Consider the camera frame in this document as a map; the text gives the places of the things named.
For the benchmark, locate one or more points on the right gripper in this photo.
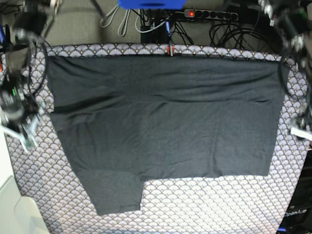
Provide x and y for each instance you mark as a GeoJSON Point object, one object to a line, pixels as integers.
{"type": "Point", "coordinates": [20, 114]}

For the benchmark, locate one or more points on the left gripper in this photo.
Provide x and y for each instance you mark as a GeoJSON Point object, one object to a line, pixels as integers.
{"type": "Point", "coordinates": [301, 127]}

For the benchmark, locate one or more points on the dark grey T-shirt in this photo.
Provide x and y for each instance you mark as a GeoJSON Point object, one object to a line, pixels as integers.
{"type": "Point", "coordinates": [125, 120]}

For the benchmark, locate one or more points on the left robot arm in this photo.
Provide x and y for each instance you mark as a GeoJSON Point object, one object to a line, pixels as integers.
{"type": "Point", "coordinates": [291, 21]}

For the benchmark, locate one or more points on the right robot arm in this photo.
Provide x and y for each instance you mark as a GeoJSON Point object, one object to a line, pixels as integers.
{"type": "Point", "coordinates": [19, 44]}

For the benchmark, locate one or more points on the fan-patterned table cloth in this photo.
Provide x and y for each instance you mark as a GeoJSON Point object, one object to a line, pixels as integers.
{"type": "Point", "coordinates": [231, 204]}

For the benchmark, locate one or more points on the black OpenArm box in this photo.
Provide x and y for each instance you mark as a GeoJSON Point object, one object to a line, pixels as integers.
{"type": "Point", "coordinates": [298, 216]}

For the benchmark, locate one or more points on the white plastic bin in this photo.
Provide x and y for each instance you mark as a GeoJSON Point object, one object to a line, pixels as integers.
{"type": "Point", "coordinates": [18, 214]}

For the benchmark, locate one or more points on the red and black clamp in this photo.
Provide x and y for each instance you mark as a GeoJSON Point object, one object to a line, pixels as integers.
{"type": "Point", "coordinates": [170, 50]}

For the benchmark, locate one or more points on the black power strip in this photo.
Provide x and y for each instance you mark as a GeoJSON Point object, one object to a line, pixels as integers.
{"type": "Point", "coordinates": [210, 15]}

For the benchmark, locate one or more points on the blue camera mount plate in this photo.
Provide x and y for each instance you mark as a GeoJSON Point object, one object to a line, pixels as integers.
{"type": "Point", "coordinates": [151, 4]}

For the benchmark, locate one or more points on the blue clamp handle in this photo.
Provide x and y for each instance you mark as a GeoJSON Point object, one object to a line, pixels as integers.
{"type": "Point", "coordinates": [167, 25]}

